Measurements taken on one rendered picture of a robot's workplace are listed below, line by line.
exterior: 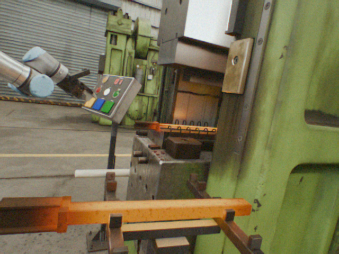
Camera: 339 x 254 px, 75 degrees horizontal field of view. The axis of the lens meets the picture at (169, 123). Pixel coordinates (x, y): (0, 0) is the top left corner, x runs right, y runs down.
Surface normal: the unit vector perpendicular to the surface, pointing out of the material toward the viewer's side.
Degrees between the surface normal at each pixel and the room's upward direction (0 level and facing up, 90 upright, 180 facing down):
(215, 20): 90
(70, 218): 90
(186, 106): 90
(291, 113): 89
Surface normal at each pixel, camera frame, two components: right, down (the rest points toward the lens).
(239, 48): -0.91, -0.07
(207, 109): 0.39, 0.20
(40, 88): 0.82, 0.24
